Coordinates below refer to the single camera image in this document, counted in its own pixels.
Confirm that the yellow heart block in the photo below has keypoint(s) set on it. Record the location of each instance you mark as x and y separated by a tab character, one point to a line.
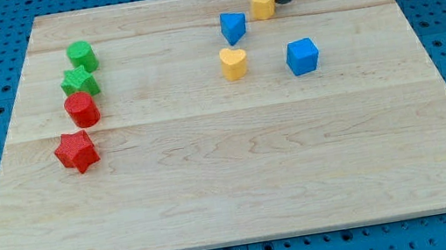
234	63

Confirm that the blue triangle block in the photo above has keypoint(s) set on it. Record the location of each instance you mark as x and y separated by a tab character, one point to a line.
233	26

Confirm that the blue cube block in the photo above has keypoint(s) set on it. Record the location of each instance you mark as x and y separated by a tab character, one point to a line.
302	56

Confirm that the light wooden board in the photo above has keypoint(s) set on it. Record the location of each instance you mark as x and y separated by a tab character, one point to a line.
191	161

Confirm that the yellow hexagon block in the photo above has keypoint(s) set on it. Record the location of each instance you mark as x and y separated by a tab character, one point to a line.
262	9

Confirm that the red cylinder block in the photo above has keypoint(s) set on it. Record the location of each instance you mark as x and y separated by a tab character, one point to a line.
82	109

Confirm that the red star block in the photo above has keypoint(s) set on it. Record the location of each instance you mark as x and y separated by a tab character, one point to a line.
76	150

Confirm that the green star block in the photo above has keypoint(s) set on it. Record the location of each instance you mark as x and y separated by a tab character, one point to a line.
79	79

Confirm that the green cylinder block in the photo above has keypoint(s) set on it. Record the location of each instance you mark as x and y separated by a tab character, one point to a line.
80	53

